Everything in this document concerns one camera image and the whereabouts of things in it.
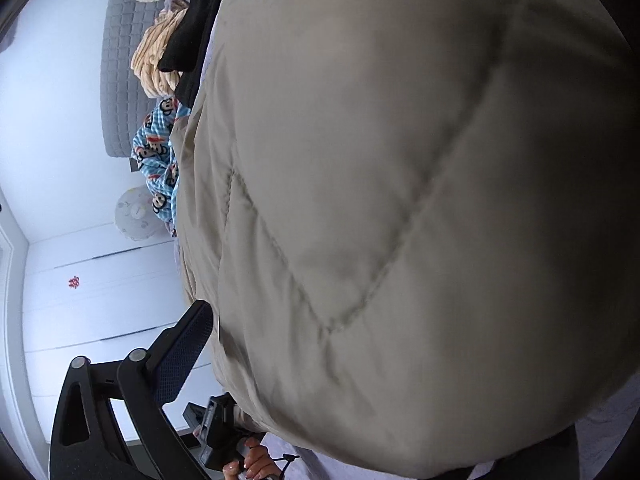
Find purple fleece blanket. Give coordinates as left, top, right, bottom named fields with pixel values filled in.
left=165, top=0, right=640, bottom=480

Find covered standing fan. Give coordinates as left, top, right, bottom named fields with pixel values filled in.
left=115, top=187, right=168, bottom=242

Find grey quilted headboard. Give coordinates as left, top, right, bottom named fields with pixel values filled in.
left=101, top=0, right=173, bottom=158

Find beige puffer jacket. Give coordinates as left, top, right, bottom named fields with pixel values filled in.
left=170, top=0, right=633, bottom=473

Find blue monkey print cloth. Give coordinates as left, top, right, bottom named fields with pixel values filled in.
left=131, top=97, right=193, bottom=238

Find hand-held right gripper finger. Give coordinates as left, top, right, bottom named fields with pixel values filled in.
left=48, top=300, right=213, bottom=480

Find person's left hand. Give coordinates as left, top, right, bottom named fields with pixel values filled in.
left=224, top=437, right=282, bottom=480

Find black garment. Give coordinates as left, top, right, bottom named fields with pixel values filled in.
left=159, top=0, right=251, bottom=106

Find white wardrobe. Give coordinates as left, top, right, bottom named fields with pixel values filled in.
left=0, top=185, right=226, bottom=461

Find peach striped clothes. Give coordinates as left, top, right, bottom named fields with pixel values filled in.
left=131, top=2, right=191, bottom=98

